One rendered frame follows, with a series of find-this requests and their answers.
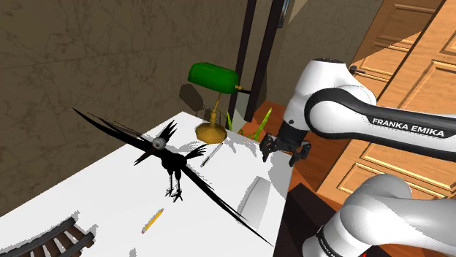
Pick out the dark door frame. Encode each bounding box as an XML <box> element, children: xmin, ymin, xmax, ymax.
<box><xmin>227</xmin><ymin>0</ymin><xmax>290</xmax><ymax>124</ymax></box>

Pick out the grey pen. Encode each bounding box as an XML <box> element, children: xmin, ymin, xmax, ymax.
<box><xmin>199</xmin><ymin>142</ymin><xmax>225</xmax><ymax>169</ymax></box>

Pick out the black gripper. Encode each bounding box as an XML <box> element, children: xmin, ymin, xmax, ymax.
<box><xmin>259</xmin><ymin>124</ymin><xmax>312</xmax><ymax>168</ymax></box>

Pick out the brown toy rail track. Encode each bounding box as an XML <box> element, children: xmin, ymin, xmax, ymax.
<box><xmin>0</xmin><ymin>216</ymin><xmax>96</xmax><ymax>257</ymax></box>

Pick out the black bird figure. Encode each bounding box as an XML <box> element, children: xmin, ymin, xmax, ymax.
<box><xmin>72</xmin><ymin>107</ymin><xmax>275</xmax><ymax>248</ymax></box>

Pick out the dark robot stand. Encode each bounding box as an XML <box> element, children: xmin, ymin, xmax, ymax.
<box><xmin>273</xmin><ymin>183</ymin><xmax>343</xmax><ymax>257</ymax></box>

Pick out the wooden door with handle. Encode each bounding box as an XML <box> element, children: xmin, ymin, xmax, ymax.
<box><xmin>349</xmin><ymin>0</ymin><xmax>447</xmax><ymax>99</ymax></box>

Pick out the wooden panelled door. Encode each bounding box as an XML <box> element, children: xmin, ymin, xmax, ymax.
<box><xmin>316</xmin><ymin>0</ymin><xmax>456</xmax><ymax>211</ymax></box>

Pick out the white desk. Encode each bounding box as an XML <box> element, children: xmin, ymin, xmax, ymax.
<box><xmin>0</xmin><ymin>111</ymin><xmax>295</xmax><ymax>257</ymax></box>

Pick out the green leafy plant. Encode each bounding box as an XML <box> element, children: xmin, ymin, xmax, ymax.
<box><xmin>225</xmin><ymin>107</ymin><xmax>273</xmax><ymax>142</ymax></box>

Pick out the green banker lamp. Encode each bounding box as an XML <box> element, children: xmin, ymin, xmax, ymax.
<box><xmin>187</xmin><ymin>62</ymin><xmax>251</xmax><ymax>145</ymax></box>

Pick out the yellow pencil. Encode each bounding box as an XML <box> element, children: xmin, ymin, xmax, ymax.
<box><xmin>140</xmin><ymin>207</ymin><xmax>165</xmax><ymax>235</ymax></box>

